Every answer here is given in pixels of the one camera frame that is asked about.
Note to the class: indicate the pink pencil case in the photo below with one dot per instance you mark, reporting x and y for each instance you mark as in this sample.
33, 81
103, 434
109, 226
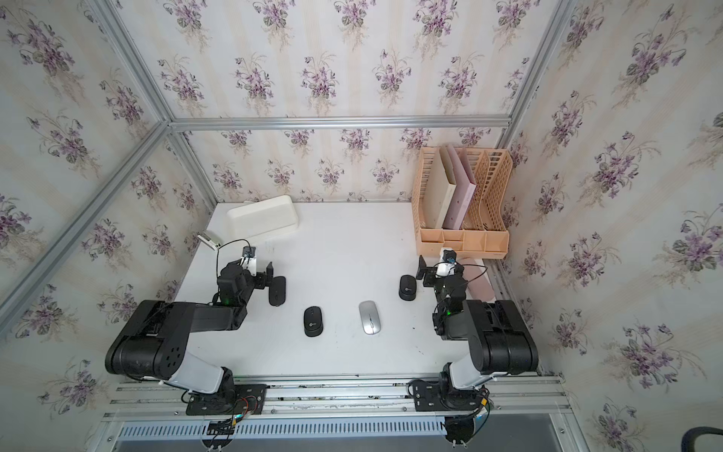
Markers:
479, 285

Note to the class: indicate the peach plastic file organizer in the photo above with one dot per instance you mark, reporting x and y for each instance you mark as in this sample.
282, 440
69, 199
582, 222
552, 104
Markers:
483, 234

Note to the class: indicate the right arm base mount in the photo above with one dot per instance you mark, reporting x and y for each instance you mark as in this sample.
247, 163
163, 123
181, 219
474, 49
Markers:
443, 397

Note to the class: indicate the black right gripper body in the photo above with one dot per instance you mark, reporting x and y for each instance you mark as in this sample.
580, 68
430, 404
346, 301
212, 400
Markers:
430, 276

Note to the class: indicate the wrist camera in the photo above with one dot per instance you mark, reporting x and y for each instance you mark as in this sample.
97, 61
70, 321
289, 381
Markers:
248, 260
447, 264

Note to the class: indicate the small silver wall device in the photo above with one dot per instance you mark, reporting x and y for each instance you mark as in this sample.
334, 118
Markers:
210, 240

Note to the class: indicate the pink folder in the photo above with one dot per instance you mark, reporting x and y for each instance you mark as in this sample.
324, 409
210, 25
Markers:
464, 191

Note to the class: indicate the white plastic storage box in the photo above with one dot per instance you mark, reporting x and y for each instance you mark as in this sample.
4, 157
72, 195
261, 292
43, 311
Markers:
263, 220

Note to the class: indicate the silver mouse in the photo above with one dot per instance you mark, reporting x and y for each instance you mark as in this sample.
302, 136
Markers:
370, 317

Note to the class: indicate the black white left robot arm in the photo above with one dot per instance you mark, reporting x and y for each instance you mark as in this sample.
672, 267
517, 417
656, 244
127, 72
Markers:
153, 344

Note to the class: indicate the beige folder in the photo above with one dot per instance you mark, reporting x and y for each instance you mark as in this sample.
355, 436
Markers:
440, 189

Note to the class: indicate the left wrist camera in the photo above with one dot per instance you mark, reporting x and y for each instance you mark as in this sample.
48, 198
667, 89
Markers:
248, 260

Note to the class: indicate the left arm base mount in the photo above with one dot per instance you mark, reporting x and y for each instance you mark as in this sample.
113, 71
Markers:
226, 398

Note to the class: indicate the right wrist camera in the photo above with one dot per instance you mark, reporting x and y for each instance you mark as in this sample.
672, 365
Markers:
447, 264

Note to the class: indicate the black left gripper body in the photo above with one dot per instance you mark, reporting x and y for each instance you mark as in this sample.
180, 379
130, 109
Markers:
258, 282

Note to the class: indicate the black Lecoo mouse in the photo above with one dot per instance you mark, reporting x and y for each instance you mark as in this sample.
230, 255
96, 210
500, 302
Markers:
313, 321

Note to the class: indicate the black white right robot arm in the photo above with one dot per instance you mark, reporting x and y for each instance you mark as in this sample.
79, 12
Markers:
498, 340

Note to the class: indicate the slim black mouse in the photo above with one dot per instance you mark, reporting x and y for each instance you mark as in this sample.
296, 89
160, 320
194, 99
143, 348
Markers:
277, 291

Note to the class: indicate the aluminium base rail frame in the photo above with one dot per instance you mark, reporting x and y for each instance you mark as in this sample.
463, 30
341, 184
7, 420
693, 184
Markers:
305, 408

